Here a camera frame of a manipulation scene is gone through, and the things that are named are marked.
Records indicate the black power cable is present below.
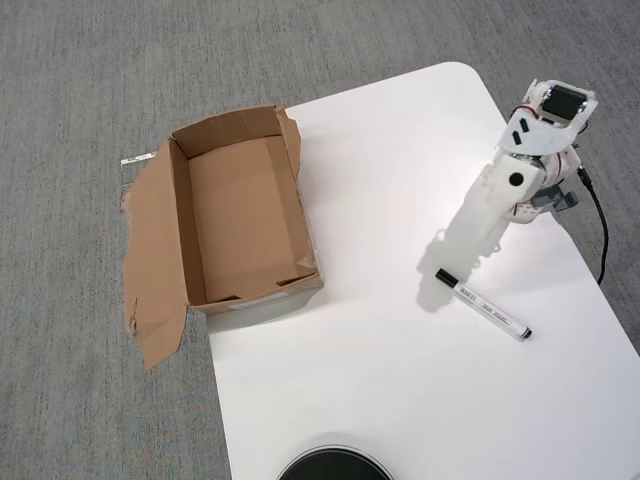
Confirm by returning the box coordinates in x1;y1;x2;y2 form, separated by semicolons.
577;167;610;286

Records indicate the black round disc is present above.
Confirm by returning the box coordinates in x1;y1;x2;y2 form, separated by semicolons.
275;444;396;480

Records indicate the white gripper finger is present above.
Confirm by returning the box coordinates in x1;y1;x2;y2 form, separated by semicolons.
438;192;501;242
473;204;516;261

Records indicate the torn brown cardboard box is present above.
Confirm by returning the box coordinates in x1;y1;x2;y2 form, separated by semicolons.
119;103;327;371

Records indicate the white marker pen black cap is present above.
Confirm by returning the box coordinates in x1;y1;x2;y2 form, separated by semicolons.
433;267;533;344

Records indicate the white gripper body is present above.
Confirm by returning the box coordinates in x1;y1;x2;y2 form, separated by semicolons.
474;154;542;212

